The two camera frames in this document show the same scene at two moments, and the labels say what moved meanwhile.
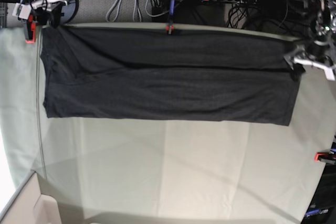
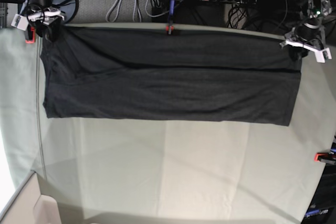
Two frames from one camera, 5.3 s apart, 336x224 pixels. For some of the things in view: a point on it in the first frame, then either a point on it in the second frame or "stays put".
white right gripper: x=298 y=69 → x=304 y=46
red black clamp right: x=329 y=158 stays put
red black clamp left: x=31 y=30 stays put
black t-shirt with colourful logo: x=159 y=72 stays put
